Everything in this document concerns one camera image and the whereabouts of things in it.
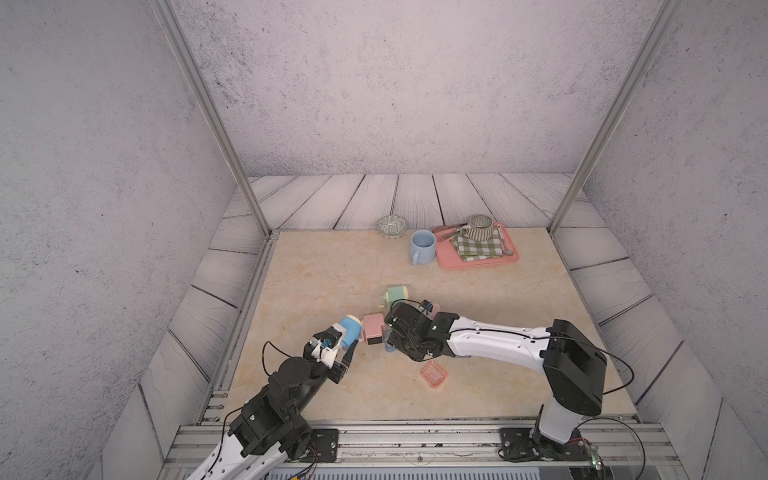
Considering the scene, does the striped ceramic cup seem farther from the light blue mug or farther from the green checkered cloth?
the light blue mug

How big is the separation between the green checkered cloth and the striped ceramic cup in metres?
0.02

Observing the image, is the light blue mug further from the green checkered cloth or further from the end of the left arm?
the end of the left arm

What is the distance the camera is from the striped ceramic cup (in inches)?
44.6

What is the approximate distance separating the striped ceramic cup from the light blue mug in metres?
0.14

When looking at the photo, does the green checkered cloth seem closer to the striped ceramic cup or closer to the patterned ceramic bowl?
the striped ceramic cup

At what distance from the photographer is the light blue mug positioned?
1.07 m

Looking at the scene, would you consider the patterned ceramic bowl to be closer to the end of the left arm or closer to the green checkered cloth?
the green checkered cloth

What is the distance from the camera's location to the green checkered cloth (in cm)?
113
